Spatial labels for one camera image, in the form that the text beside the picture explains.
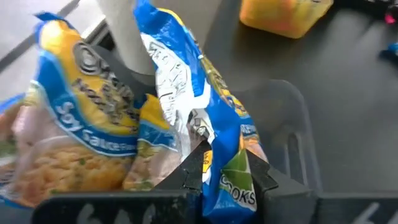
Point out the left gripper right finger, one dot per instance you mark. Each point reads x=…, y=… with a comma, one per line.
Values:
x=280, y=202

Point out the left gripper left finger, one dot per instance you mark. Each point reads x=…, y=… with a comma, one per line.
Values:
x=186, y=177

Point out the blue Maruchan noodle pack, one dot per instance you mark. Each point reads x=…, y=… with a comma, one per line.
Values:
x=152, y=115
x=77, y=109
x=227, y=124

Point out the dark translucent plastic bin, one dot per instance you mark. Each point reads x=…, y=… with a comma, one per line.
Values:
x=280, y=118

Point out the white plant pot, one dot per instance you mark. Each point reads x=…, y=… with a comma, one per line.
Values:
x=124, y=31

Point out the yellow-green plastic bin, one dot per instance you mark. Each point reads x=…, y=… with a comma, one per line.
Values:
x=286, y=26

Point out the red tag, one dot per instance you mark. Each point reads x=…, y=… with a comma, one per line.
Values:
x=389, y=18

